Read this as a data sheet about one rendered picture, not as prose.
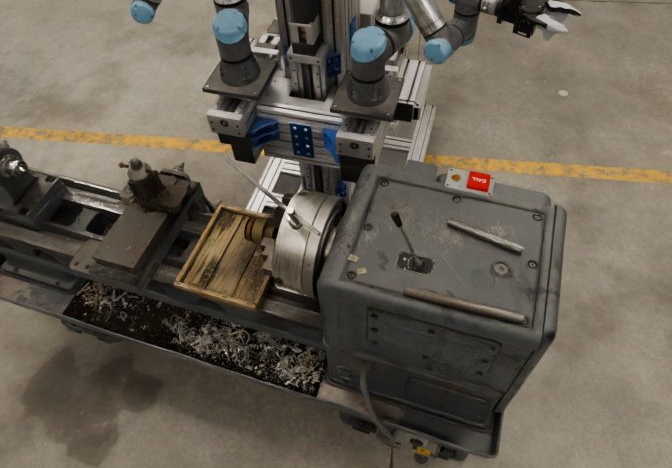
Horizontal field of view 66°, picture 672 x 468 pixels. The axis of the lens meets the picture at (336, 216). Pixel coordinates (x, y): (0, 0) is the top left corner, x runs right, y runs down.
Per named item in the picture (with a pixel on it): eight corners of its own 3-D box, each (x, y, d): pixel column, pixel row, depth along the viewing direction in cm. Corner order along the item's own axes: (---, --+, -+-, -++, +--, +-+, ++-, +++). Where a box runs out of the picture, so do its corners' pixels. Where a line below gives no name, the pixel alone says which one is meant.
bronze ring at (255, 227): (278, 213, 160) (251, 208, 163) (267, 237, 155) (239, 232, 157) (284, 230, 168) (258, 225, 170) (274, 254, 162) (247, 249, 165)
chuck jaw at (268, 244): (297, 244, 156) (282, 277, 149) (299, 253, 160) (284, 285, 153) (263, 235, 158) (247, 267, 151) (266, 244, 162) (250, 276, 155)
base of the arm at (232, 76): (229, 58, 203) (224, 36, 195) (266, 64, 200) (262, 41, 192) (214, 83, 194) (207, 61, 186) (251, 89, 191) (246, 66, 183)
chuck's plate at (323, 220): (350, 221, 177) (340, 179, 149) (322, 309, 166) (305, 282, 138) (341, 219, 178) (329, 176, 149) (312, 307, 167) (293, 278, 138)
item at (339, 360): (486, 363, 244) (534, 267, 175) (469, 468, 217) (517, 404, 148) (363, 328, 257) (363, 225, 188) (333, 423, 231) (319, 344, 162)
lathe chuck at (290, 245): (341, 219, 178) (329, 176, 149) (312, 307, 167) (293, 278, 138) (316, 213, 180) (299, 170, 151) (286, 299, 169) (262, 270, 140)
